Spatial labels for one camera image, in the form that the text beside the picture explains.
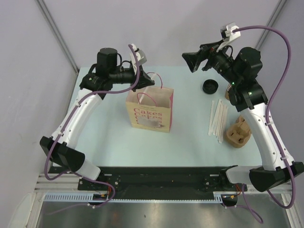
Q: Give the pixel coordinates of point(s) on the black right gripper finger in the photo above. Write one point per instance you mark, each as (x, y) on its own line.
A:
(209, 46)
(194, 59)

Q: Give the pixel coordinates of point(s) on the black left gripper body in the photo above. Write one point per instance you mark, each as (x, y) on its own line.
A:
(136, 87)

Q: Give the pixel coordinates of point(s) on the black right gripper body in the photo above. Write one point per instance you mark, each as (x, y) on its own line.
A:
(217, 61)

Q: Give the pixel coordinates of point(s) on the single white straw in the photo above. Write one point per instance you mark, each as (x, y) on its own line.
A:
(146, 89)

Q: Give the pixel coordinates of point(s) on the pink and beige paper bag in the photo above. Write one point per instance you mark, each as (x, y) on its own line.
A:
(154, 112)

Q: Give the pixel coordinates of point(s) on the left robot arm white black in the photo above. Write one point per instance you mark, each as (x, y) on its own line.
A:
(106, 76)

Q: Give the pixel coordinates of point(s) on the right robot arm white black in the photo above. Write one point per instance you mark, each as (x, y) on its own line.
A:
(250, 100)

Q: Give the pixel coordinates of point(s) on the stack of black cup lids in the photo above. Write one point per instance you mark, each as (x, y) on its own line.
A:
(210, 86)

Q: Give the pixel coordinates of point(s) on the stack of paper cups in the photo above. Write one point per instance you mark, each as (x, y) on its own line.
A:
(227, 91)

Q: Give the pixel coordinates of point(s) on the bundle of white wrapped straws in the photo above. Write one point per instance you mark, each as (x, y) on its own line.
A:
(218, 120)

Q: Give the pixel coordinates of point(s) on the stack of brown cup carriers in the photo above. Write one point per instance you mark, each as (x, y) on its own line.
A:
(238, 134)

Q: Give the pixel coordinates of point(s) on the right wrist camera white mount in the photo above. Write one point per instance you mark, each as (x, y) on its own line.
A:
(228, 35)

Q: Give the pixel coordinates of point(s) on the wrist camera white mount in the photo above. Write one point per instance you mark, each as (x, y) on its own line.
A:
(137, 56)
(228, 35)

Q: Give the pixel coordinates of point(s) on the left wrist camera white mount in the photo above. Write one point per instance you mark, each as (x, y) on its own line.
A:
(137, 56)

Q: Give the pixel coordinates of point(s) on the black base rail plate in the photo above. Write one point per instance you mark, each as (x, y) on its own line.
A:
(162, 183)

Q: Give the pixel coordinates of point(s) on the white slotted cable duct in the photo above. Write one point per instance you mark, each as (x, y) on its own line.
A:
(96, 198)

